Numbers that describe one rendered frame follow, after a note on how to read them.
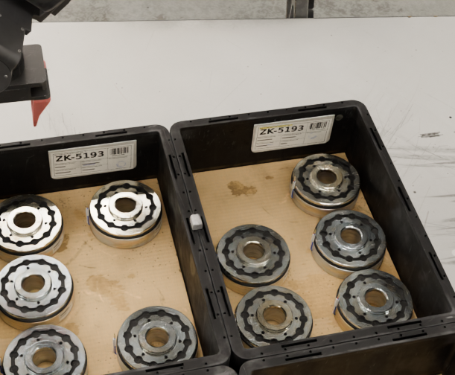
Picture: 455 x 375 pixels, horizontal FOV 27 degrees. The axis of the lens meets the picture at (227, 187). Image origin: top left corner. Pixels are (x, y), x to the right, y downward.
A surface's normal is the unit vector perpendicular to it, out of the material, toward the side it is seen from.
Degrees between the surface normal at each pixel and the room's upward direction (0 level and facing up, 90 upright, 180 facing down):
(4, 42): 42
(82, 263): 0
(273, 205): 0
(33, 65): 1
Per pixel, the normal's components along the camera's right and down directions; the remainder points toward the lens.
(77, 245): 0.07, -0.65
